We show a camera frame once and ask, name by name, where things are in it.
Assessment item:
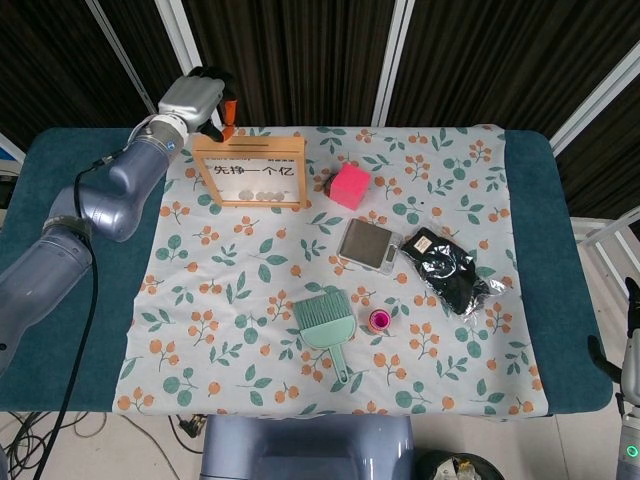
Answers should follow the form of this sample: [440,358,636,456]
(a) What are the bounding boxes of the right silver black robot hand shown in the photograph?
[587,277,640,401]

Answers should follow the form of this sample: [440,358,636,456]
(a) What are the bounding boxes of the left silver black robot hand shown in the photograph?
[157,65,240,144]

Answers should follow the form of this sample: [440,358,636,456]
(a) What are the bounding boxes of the wooden coin bank box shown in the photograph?
[192,132,312,210]

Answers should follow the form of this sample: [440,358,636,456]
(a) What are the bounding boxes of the mint green hand brush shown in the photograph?
[292,291,358,385]

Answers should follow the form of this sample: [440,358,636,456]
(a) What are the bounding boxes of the dark slatted partition panel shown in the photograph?
[554,84,640,220]
[182,0,399,127]
[0,0,157,151]
[98,0,205,116]
[385,0,640,134]

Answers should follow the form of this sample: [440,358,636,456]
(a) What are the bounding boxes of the white metal rack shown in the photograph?
[572,212,640,281]

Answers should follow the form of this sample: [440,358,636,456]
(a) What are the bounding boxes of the teal table cover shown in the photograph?
[0,126,609,414]

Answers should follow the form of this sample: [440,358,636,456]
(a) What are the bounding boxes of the pink foam cube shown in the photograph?
[324,164,372,210]

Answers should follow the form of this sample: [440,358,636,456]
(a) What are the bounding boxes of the white blue-edged board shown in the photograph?
[0,132,26,164]

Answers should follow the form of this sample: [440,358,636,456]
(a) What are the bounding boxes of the black gloves in plastic bag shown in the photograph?
[401,226,506,325]

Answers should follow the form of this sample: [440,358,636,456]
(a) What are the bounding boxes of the black trash bin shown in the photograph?
[414,449,507,480]

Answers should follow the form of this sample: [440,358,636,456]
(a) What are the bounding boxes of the silver digital pocket scale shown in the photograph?
[337,218,404,275]

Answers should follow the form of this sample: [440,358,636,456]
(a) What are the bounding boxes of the white floral tablecloth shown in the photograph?
[113,124,546,417]

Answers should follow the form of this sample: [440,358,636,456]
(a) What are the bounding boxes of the blue-grey robot torso base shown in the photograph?
[199,413,416,480]

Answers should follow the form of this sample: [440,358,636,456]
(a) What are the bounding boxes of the white partition post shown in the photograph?
[85,0,165,121]
[371,0,417,127]
[548,42,640,156]
[153,0,222,127]

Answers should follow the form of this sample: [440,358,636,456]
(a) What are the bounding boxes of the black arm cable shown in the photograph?
[27,154,129,480]

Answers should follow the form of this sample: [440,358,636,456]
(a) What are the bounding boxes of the black power plug cable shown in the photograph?
[167,413,207,454]

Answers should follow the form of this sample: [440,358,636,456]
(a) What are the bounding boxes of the black floor cable tangle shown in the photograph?
[0,410,109,480]

